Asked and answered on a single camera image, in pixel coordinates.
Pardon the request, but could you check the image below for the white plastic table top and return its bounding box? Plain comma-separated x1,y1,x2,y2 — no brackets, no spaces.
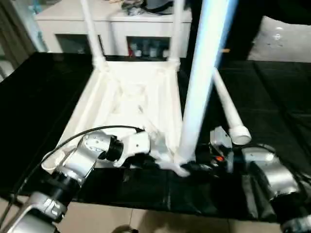
40,56,192,178

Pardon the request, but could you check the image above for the white plastic table leg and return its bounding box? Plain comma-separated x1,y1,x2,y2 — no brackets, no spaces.
169,0,182,67
81,0,107,70
212,69,251,146
178,0,238,164

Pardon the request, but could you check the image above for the brown rounded robot part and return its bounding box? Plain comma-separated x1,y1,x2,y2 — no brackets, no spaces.
113,225,137,233

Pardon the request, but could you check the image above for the black cabinet gold label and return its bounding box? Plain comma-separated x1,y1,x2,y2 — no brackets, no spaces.
189,0,266,63

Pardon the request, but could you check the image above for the black bundle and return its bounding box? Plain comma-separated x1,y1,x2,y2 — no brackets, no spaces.
121,1,144,17

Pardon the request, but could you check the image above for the white cabinet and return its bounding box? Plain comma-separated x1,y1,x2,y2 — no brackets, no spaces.
35,1,193,59

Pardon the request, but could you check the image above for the dark helmet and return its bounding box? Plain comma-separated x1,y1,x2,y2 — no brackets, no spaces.
144,0,175,11

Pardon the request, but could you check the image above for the light blue hanging strip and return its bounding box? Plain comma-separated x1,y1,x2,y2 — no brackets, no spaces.
28,4,47,52

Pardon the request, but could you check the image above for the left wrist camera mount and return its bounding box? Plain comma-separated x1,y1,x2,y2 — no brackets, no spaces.
112,129,152,168

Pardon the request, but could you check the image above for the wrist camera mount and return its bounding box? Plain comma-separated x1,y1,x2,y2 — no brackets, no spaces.
112,129,152,168
208,125,236,173

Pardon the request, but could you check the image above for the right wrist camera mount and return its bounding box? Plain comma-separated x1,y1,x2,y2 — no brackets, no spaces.
208,125,236,173

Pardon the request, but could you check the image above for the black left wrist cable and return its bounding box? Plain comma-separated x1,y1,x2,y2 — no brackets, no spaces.
4,124,144,220

